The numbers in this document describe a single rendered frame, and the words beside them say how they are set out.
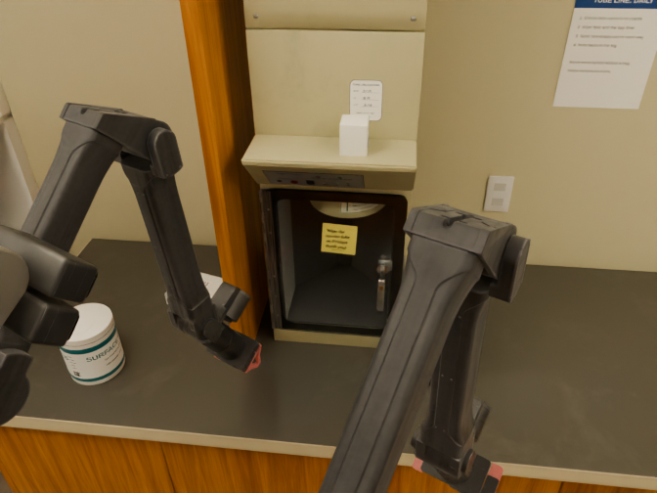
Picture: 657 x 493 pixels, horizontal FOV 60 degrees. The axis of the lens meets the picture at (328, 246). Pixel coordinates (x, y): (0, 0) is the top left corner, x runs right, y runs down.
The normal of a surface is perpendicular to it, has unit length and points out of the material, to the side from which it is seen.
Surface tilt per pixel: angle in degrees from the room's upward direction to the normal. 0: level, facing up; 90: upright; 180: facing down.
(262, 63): 90
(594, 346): 0
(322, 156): 0
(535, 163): 90
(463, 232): 44
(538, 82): 90
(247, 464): 90
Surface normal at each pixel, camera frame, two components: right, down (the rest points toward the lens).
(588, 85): -0.12, 0.57
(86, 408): -0.01, -0.82
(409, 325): -0.39, -0.26
